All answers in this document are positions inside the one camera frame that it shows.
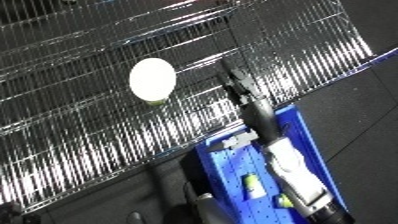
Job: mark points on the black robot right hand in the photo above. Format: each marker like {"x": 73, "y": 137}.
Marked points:
{"x": 256, "y": 110}

